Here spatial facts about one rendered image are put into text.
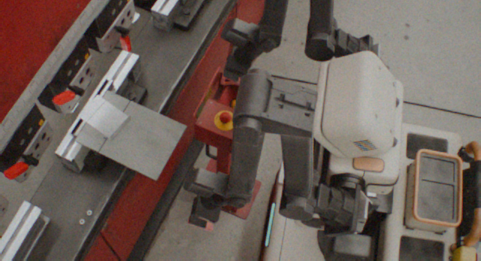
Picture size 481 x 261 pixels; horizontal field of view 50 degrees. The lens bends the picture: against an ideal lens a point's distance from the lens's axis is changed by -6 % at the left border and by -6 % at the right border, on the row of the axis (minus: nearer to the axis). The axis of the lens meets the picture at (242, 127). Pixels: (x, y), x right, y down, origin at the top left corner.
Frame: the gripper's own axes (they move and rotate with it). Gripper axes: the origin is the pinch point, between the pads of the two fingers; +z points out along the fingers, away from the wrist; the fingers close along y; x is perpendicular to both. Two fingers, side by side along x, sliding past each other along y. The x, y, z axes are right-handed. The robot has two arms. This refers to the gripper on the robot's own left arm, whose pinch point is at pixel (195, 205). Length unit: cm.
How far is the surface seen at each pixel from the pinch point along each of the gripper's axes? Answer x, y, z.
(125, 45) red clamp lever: -31.6, -32.6, -5.7
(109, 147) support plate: -24.2, -11.4, 11.9
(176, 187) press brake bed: 26, -36, 93
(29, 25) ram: -55, -12, -32
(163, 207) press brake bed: 23, -26, 95
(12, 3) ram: -59, -10, -39
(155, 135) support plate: -13.6, -17.4, 6.5
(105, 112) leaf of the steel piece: -27.9, -21.4, 13.5
